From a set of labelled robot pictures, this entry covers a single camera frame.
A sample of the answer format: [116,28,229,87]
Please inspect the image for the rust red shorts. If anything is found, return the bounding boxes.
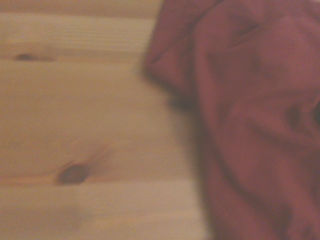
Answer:
[141,0,320,240]

